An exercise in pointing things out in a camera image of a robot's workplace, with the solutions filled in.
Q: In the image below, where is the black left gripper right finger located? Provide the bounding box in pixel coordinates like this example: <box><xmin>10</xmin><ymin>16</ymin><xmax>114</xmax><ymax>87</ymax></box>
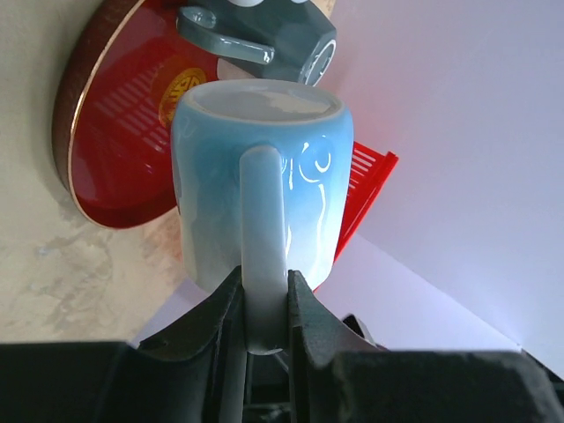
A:
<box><xmin>288</xmin><ymin>271</ymin><xmax>563</xmax><ymax>422</ymax></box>

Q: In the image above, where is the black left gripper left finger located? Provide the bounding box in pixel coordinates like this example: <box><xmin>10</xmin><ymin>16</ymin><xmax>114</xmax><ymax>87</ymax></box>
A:
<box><xmin>1</xmin><ymin>268</ymin><xmax>242</xmax><ymax>422</ymax></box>

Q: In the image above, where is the blue mug white base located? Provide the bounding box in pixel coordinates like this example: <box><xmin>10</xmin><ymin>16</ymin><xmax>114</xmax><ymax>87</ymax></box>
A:
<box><xmin>171</xmin><ymin>78</ymin><xmax>354</xmax><ymax>355</ymax></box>

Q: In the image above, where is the dark teal faceted mug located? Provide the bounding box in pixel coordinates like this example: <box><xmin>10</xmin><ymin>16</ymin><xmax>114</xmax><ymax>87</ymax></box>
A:
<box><xmin>176</xmin><ymin>1</ymin><xmax>337</xmax><ymax>86</ymax></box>

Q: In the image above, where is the red plastic shopping basket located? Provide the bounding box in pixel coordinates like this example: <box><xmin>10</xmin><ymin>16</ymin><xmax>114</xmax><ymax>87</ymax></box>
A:
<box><xmin>334</xmin><ymin>142</ymin><xmax>398</xmax><ymax>260</ymax></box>

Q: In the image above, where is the round red lacquer tray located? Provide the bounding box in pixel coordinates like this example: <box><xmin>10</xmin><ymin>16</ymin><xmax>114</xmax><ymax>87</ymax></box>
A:
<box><xmin>52</xmin><ymin>1</ymin><xmax>218</xmax><ymax>229</ymax></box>

